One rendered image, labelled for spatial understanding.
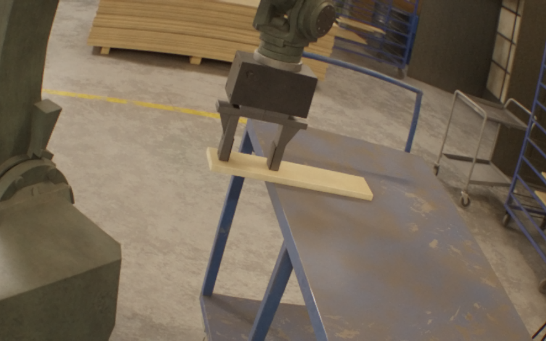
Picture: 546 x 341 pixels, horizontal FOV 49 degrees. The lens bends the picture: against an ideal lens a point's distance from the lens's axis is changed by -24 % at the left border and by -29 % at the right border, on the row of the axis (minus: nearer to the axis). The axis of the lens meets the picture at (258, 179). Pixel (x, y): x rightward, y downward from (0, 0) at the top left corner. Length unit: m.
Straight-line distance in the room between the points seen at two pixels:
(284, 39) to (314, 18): 0.12
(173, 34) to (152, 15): 0.34
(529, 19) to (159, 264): 4.80
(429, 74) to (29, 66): 8.66
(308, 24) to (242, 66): 0.24
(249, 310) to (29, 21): 1.90
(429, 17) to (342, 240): 7.83
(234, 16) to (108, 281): 5.71
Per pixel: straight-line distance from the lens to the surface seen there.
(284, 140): 2.28
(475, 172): 6.17
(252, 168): 2.29
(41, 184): 1.60
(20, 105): 1.60
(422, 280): 2.01
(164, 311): 3.40
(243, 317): 2.99
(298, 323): 3.05
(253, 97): 2.17
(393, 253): 2.10
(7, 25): 1.50
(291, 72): 2.16
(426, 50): 9.83
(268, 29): 2.15
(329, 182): 2.35
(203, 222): 4.29
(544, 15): 7.23
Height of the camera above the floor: 1.91
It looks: 23 degrees down
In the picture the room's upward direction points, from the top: 16 degrees clockwise
